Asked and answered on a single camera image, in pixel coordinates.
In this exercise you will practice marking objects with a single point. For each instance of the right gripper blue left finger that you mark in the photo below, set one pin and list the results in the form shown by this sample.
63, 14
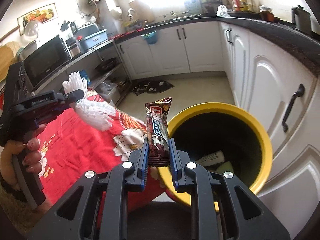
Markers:
141, 166

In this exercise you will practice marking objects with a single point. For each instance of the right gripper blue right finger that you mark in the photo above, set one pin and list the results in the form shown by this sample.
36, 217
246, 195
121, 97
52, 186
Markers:
177, 163

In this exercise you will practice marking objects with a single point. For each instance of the brown chocolate bar wrapper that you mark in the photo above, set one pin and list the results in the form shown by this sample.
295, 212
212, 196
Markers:
157, 131

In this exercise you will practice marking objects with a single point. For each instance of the white plastic straw bundle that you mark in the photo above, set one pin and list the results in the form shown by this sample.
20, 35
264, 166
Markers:
98, 115

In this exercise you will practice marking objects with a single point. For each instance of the yellow trash bin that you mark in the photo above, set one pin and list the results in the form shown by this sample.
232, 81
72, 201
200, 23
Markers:
228, 131

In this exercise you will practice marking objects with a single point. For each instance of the left hand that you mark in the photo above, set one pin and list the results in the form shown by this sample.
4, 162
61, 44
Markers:
31, 160

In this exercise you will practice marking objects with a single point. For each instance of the black microwave oven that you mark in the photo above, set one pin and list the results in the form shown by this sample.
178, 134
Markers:
46, 60

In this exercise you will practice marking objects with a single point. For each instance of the round wooden board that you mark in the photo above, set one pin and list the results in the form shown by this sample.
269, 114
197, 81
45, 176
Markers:
8, 57

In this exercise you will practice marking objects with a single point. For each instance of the red floral tablecloth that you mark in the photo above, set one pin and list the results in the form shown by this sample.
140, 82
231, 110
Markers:
68, 147

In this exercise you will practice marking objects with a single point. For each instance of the black floor mat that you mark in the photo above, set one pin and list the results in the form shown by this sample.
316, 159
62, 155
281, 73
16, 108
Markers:
151, 87

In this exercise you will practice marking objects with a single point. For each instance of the black frying pan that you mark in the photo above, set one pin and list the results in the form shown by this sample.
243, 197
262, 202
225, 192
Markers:
107, 65

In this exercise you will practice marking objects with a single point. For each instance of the fruit picture poster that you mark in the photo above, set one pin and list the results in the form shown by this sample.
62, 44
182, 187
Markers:
43, 14

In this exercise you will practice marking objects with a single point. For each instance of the blue plastic storage box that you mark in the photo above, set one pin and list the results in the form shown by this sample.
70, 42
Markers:
93, 40

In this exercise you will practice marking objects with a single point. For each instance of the blue hanging basket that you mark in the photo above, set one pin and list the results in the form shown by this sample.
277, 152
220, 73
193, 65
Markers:
150, 38

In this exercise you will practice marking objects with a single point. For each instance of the white black cabinet run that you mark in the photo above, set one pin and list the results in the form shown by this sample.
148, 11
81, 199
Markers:
263, 68

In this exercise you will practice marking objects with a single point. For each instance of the grey metal kettle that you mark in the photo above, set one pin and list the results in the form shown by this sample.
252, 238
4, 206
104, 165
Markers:
301, 20

